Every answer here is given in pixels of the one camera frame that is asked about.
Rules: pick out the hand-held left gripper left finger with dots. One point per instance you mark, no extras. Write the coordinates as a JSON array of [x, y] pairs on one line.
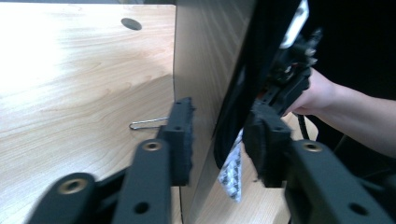
[[182, 149]]

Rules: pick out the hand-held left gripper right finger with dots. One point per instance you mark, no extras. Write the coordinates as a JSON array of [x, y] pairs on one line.
[[267, 149]]

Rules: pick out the small plastic screw bag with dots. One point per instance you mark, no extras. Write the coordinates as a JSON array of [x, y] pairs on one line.
[[233, 174]]

